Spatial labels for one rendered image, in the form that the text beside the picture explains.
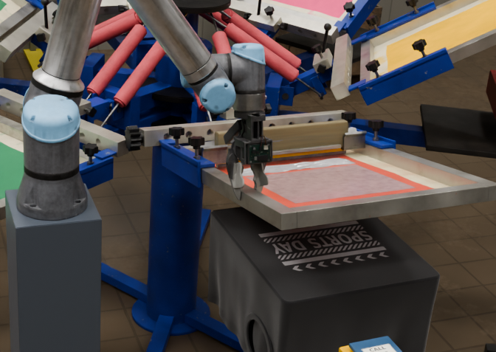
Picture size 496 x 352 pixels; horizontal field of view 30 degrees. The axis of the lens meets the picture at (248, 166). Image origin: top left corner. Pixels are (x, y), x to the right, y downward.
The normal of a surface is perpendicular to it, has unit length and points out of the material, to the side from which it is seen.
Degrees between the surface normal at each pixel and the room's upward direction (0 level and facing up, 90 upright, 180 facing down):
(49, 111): 8
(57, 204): 73
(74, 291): 90
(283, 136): 77
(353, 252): 0
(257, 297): 91
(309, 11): 32
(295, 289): 0
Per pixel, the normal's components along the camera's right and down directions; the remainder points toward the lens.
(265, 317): -0.90, 0.15
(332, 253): 0.07, -0.90
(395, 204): 0.40, 0.20
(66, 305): 0.35, 0.42
